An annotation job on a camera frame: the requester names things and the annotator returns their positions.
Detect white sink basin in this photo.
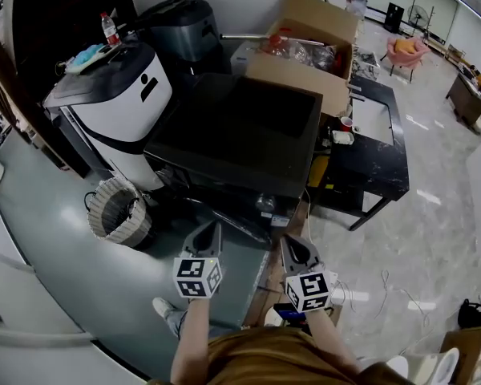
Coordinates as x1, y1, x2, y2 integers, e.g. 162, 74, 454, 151
351, 95, 394, 144

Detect person's right forearm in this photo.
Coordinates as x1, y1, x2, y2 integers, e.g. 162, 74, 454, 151
303, 310, 362, 377

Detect pink armchair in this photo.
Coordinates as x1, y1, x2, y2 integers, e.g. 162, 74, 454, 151
385, 35, 431, 83

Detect brown cardboard carton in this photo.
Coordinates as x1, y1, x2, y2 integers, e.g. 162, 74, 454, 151
439, 324, 481, 385

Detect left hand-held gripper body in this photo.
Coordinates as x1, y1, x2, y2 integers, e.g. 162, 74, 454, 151
172, 219, 224, 300

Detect woven laundry basket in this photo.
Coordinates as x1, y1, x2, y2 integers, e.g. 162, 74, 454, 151
85, 176, 156, 251

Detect grey appliance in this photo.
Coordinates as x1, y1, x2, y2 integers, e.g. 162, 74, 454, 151
137, 0, 222, 64

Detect ceiling tube light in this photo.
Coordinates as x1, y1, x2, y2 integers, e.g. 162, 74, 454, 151
455, 0, 481, 22

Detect clear water bottle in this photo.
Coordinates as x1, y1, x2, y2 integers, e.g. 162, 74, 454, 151
99, 11, 122, 47

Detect white food container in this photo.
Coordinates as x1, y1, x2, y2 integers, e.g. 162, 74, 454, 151
331, 130, 355, 147

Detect blue cloth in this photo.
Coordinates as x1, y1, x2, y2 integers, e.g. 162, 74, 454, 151
65, 43, 106, 75

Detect white plastic box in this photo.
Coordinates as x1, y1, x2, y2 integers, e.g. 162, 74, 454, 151
229, 40, 262, 76

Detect black bag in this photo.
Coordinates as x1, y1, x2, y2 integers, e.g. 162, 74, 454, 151
457, 298, 481, 330

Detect clear plastic bags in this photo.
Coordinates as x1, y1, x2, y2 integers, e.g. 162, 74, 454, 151
259, 37, 342, 72

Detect black waist device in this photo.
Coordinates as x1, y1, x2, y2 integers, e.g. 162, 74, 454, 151
272, 302, 306, 325

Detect yellow container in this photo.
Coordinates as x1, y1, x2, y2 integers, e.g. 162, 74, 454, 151
307, 153, 331, 188

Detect black upright box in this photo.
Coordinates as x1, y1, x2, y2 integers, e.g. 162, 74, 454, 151
383, 2, 406, 35

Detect person's right shoe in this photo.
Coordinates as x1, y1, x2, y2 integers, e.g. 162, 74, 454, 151
264, 306, 285, 329

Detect white floor cable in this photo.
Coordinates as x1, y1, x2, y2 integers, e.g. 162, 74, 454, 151
331, 268, 432, 357

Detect person's brown shirt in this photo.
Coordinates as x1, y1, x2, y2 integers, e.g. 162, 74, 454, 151
146, 326, 416, 385

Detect person's left shoe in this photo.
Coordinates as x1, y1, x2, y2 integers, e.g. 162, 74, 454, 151
152, 296, 178, 321

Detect dark grey washing machine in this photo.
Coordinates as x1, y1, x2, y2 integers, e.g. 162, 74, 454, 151
143, 72, 324, 253

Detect orange cushion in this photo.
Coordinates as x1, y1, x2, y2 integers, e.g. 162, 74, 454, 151
394, 38, 421, 56

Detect large cardboard box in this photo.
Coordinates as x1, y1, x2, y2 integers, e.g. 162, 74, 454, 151
243, 0, 361, 119

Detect person's blue jeans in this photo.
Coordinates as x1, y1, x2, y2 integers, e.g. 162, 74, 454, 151
163, 309, 233, 341

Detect dark washing machine door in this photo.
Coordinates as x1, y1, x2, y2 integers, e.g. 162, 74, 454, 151
180, 194, 274, 249

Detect silver control knob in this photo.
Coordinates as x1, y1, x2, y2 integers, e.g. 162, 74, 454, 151
256, 193, 277, 213

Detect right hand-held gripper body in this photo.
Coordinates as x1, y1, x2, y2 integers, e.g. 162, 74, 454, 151
279, 233, 333, 314

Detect thin black cable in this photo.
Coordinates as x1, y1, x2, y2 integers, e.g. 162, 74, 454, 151
175, 310, 190, 338

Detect person's left forearm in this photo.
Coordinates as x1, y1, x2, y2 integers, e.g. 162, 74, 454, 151
169, 297, 212, 385

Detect wooden desk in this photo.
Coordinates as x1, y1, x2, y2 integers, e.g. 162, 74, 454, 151
444, 71, 481, 127

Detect white and black appliance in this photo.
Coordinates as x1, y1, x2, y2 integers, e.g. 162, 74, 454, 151
42, 41, 174, 193

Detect black floor fan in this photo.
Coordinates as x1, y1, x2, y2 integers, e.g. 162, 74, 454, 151
406, 3, 430, 36

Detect person's shoe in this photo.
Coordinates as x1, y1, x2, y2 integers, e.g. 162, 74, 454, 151
152, 296, 178, 321
264, 306, 285, 329

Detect silver metal rod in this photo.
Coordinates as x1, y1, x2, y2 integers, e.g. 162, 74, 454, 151
220, 33, 270, 42

